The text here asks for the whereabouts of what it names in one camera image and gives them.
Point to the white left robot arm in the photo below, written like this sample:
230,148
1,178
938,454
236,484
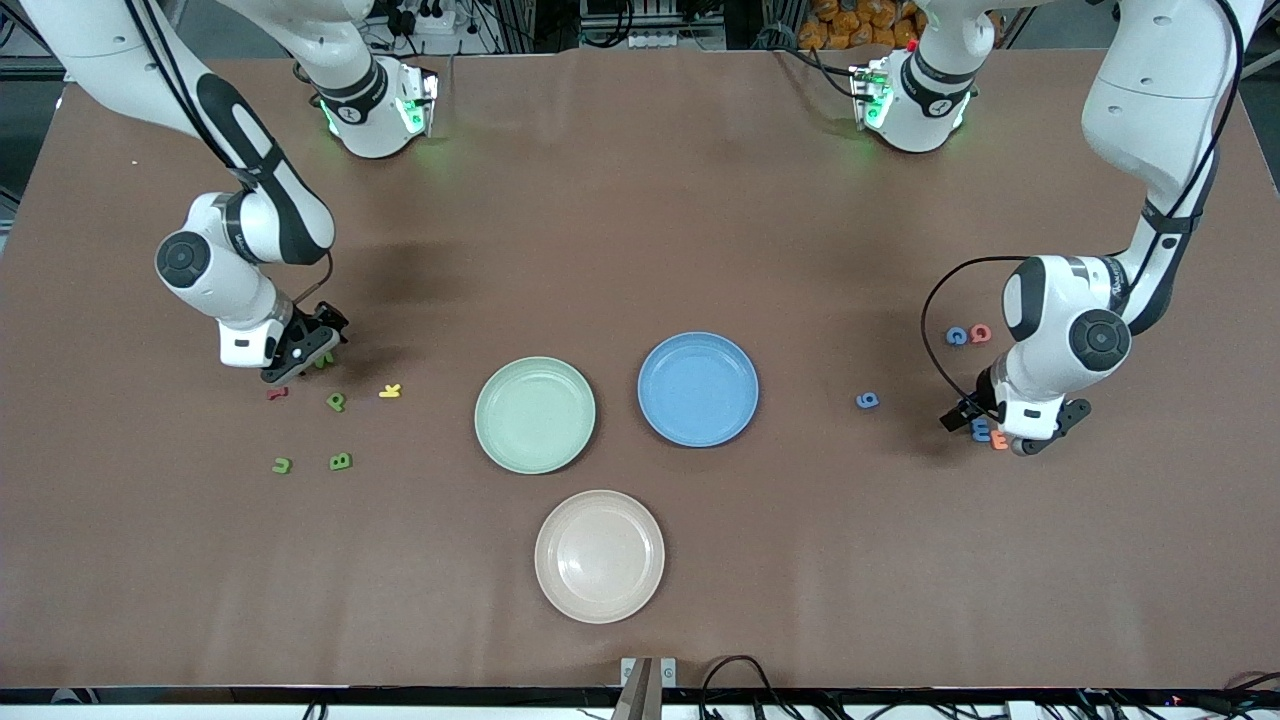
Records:
1150,110

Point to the grey metal camera bracket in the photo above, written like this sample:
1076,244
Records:
640,690

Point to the long white power strip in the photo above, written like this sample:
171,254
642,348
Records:
655,40

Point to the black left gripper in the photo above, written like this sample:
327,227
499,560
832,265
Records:
985,392

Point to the blue foam digit nine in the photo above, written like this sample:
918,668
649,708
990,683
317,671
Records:
867,401

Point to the red foam letter Q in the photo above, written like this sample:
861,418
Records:
981,333

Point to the pile of orange balls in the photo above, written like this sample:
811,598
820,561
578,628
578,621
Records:
850,25

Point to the beige plate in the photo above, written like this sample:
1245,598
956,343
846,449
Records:
600,556

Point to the light green plate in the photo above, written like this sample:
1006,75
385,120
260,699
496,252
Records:
535,415

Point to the blue foam letter C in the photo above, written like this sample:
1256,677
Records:
956,336

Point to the green foam letter P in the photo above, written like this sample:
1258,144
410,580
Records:
336,402

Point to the white power strip with plugs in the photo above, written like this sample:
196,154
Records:
432,20

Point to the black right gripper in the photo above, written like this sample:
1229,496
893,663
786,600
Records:
318,326

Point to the blue plate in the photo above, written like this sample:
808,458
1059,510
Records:
698,389

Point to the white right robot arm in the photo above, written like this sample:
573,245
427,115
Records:
110,60

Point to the large table cover mat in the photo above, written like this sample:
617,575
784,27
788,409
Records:
640,250

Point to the blue foam letter E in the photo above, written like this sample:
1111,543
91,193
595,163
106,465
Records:
981,434

